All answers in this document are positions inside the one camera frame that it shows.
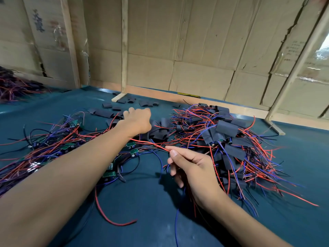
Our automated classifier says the thin wooden post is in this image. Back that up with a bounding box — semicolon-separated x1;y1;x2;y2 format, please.
111;0;129;102

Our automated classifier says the pile of sleeved wired boards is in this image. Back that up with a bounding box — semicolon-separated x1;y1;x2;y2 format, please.
149;103;319;214

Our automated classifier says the wire pile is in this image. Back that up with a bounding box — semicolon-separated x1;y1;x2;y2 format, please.
0;67;49;103

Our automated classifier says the person's left forearm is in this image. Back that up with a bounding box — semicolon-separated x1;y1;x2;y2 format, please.
0;126;132;247

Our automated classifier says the wide wooden post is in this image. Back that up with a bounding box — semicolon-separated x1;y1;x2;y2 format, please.
59;0;82;90

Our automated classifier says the person's left hand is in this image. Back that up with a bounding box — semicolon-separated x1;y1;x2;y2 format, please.
117;107;153;138

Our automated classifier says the pile of unsleeved wired boards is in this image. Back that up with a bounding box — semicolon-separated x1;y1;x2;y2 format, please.
0;111;142;227

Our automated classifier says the clear plastic sheet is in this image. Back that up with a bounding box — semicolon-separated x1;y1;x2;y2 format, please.
314;33;329;83

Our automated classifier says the pale slanted wooden post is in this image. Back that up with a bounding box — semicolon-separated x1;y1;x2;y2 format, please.
265;10;329;136

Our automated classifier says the person's right hand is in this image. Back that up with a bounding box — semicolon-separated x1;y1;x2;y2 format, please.
164;145;224;209

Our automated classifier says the pile of black sleeve pieces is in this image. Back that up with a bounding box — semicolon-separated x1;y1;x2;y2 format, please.
87;96;175;142

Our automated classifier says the person's right forearm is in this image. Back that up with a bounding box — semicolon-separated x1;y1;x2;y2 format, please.
198;195;291;247

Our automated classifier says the wooden ledge board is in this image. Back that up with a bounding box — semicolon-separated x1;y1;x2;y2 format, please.
90;80;329;131

